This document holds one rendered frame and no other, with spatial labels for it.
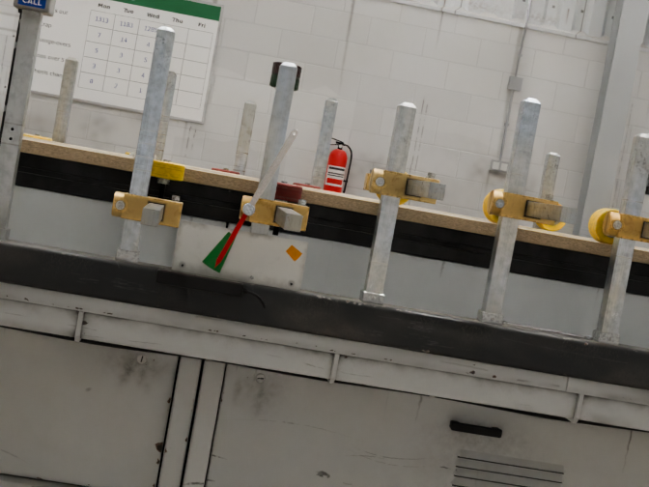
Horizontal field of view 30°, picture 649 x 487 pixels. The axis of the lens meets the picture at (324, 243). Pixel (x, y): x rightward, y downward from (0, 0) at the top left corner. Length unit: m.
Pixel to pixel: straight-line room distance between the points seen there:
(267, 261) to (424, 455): 0.65
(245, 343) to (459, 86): 7.45
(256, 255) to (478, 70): 7.51
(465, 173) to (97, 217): 7.32
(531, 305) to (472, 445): 0.35
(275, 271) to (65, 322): 0.43
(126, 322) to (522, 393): 0.83
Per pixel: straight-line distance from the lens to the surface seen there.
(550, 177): 3.65
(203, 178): 2.62
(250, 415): 2.73
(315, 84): 9.63
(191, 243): 2.42
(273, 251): 2.42
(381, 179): 2.43
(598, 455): 2.90
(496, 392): 2.56
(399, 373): 2.52
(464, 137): 9.80
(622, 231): 2.56
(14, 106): 2.45
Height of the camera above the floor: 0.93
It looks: 3 degrees down
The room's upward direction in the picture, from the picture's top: 10 degrees clockwise
